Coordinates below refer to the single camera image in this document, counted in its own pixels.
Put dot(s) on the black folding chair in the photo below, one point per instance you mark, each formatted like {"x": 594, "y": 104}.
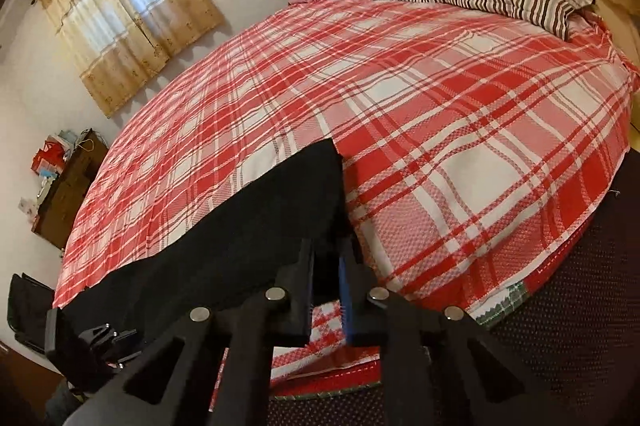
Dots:
{"x": 30, "y": 311}

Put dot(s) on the black pants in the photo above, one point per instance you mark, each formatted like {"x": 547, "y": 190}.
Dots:
{"x": 250, "y": 226}

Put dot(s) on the brown wooden door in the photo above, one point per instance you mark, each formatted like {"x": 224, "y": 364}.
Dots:
{"x": 25, "y": 381}

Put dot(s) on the red gift bag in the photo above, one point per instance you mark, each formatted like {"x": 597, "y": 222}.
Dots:
{"x": 47, "y": 155}

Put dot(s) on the red plaid bedsheet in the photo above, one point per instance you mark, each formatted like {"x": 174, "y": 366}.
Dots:
{"x": 425, "y": 115}

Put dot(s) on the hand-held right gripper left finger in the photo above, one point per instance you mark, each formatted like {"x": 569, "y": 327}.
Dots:
{"x": 306, "y": 286}

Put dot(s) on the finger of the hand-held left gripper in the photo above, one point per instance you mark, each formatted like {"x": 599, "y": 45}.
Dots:
{"x": 97, "y": 338}
{"x": 125, "y": 345}

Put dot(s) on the red green trimmed under sheet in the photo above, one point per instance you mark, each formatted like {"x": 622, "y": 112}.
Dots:
{"x": 500, "y": 303}

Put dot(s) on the golden window curtain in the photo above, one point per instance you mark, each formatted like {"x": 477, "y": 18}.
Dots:
{"x": 125, "y": 5}

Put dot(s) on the brown wooden desk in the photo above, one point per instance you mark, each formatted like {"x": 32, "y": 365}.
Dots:
{"x": 70, "y": 196}

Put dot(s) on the dark dotted bed base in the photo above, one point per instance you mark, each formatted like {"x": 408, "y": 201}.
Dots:
{"x": 575, "y": 306}

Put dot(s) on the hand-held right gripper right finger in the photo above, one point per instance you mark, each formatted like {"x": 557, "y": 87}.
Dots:
{"x": 346, "y": 301}

